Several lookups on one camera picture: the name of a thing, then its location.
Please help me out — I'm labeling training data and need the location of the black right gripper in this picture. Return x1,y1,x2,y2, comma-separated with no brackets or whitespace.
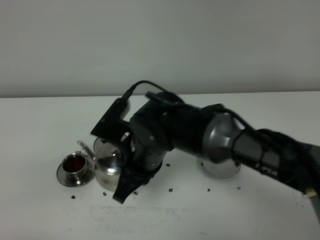
112,135,167,204

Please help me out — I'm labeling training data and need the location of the far steel saucer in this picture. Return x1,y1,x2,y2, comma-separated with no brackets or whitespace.
93,137,105,153

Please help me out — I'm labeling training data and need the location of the stainless steel teapot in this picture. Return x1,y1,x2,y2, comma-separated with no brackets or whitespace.
77,140,124,192

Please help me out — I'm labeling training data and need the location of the black camera cable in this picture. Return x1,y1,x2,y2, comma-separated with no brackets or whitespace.
121,80,166,101

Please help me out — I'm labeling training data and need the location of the near steel teacup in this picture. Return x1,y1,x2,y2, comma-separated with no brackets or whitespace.
61,151,88,181

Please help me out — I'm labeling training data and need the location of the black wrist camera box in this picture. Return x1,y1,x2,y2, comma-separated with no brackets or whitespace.
90,98,132,145

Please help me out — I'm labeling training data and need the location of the near steel saucer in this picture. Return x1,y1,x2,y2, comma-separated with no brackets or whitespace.
56,154,95,188

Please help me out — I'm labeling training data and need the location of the steel teapot saucer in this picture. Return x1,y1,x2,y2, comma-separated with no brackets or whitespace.
200,159,241,179

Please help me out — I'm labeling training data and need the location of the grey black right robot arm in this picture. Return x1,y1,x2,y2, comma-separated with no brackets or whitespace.
110,90,320,213

